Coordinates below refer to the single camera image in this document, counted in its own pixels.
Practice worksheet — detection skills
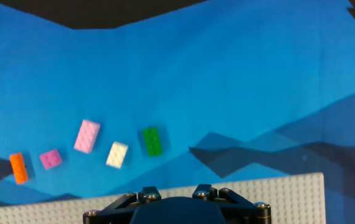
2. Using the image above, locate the grey Lego baseplate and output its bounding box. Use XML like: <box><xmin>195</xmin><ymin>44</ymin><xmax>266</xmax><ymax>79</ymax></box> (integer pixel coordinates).
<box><xmin>0</xmin><ymin>172</ymin><xmax>326</xmax><ymax>224</ymax></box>

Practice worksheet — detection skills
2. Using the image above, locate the small magenta Lego brick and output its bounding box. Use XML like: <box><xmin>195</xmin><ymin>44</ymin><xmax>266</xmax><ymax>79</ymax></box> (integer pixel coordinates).
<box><xmin>39</xmin><ymin>148</ymin><xmax>63</xmax><ymax>170</ymax></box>

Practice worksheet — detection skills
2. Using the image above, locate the green Lego brick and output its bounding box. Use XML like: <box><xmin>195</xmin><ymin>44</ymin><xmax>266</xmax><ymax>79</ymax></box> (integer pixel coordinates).
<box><xmin>142</xmin><ymin>126</ymin><xmax>164</xmax><ymax>157</ymax></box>

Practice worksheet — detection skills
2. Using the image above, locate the small white Lego brick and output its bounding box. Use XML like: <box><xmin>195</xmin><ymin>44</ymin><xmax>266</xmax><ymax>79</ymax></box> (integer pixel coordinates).
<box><xmin>105</xmin><ymin>141</ymin><xmax>129</xmax><ymax>170</ymax></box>

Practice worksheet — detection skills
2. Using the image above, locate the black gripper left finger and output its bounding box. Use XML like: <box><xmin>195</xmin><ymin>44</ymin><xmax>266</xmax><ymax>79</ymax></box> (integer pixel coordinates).
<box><xmin>82</xmin><ymin>185</ymin><xmax>162</xmax><ymax>224</ymax></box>

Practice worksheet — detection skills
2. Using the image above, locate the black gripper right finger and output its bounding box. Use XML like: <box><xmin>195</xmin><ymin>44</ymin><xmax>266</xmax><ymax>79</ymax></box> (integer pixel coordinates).
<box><xmin>192</xmin><ymin>184</ymin><xmax>272</xmax><ymax>224</ymax></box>

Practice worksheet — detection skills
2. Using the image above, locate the blue mountain print tablecloth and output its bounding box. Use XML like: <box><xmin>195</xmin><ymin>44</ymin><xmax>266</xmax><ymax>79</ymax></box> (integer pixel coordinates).
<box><xmin>0</xmin><ymin>0</ymin><xmax>355</xmax><ymax>224</ymax></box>

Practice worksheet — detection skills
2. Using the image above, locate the light pink Lego brick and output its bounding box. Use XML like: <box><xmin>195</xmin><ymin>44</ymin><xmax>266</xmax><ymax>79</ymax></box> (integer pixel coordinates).
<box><xmin>73</xmin><ymin>119</ymin><xmax>101</xmax><ymax>155</ymax></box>

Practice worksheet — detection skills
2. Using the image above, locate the orange Lego brick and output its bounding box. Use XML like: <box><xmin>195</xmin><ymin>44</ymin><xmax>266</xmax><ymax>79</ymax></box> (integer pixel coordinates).
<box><xmin>9</xmin><ymin>152</ymin><xmax>29</xmax><ymax>185</ymax></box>

